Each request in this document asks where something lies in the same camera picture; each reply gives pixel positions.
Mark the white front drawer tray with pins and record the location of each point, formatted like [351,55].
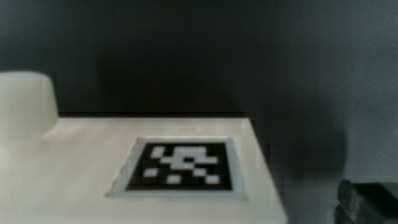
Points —
[125,170]

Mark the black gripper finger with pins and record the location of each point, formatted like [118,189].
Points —
[369,203]

